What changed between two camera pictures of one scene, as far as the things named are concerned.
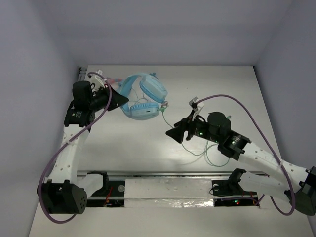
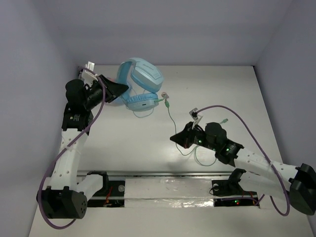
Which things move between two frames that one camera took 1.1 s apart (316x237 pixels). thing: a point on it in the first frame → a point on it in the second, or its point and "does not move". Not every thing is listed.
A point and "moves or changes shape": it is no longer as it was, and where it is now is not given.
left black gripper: x=109 y=98 → x=105 y=88
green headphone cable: x=162 y=109 → x=161 y=99
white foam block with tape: x=168 y=192 does not move
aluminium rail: x=158 y=174 does not move
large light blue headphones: x=153 y=89 moves or changes shape
